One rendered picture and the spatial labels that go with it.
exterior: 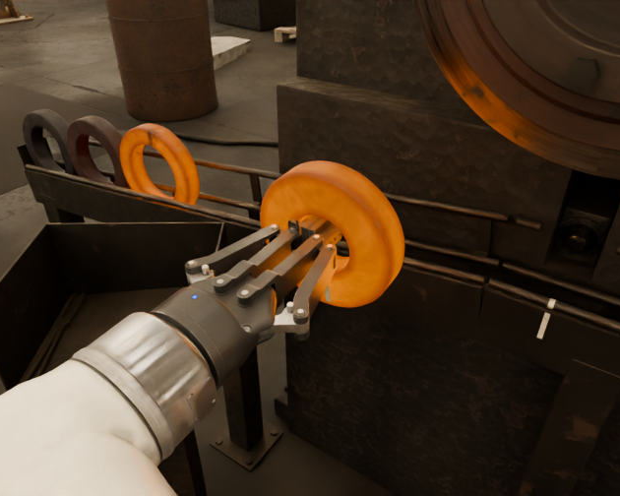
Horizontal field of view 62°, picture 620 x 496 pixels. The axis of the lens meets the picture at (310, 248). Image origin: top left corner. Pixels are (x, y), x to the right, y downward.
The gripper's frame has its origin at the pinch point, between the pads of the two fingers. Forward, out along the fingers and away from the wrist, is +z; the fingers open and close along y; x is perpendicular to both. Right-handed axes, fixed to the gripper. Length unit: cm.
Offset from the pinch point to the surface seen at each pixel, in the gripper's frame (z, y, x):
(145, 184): 20, -57, -21
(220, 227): 8.3, -24.0, -13.6
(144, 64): 159, -228, -58
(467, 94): 18.4, 6.2, 8.3
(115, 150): 20, -63, -15
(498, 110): 18.3, 9.6, 7.3
